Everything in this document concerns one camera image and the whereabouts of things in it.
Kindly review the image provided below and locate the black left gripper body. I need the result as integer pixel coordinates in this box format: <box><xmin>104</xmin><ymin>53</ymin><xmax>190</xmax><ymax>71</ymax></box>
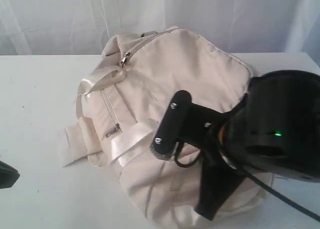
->
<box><xmin>0</xmin><ymin>161</ymin><xmax>20</xmax><ymax>189</ymax></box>

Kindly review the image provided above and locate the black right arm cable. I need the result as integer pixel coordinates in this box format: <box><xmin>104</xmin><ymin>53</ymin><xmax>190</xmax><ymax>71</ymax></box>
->
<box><xmin>172</xmin><ymin>141</ymin><xmax>320</xmax><ymax>221</ymax></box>

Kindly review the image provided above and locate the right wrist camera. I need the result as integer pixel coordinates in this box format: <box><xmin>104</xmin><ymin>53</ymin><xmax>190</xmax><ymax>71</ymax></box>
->
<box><xmin>150</xmin><ymin>90</ymin><xmax>192</xmax><ymax>161</ymax></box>

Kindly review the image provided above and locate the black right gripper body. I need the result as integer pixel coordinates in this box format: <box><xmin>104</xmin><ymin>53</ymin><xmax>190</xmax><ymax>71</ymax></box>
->
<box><xmin>174</xmin><ymin>102</ymin><xmax>241</xmax><ymax>165</ymax></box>

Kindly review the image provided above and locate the cream fabric duffel bag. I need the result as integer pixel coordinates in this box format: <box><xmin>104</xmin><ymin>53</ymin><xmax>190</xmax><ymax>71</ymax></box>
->
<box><xmin>59</xmin><ymin>27</ymin><xmax>253</xmax><ymax>229</ymax></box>

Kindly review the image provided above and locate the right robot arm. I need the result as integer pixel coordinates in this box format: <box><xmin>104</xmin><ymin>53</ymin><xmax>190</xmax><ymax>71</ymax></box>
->
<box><xmin>171</xmin><ymin>70</ymin><xmax>320</xmax><ymax>221</ymax></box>

